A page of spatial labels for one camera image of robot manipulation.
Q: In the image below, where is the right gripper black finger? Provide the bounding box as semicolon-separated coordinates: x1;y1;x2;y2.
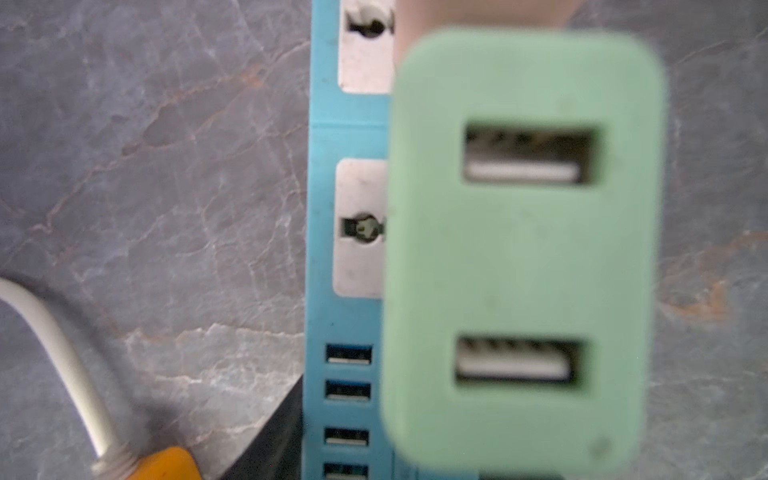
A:
221;377;303;480

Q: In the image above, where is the orange power strip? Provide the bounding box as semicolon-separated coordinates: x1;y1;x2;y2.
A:
127;446;202;480

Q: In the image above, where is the green plug on teal strip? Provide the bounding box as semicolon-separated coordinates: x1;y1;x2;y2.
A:
378;28;666;476

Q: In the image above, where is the pink plug on teal strip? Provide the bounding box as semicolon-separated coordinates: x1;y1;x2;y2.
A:
393;0;585;66

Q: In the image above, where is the teal power strip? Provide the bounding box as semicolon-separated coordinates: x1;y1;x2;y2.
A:
301;0;481;480

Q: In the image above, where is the white cable of orange strip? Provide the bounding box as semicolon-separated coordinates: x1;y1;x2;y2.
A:
0;277;140;479

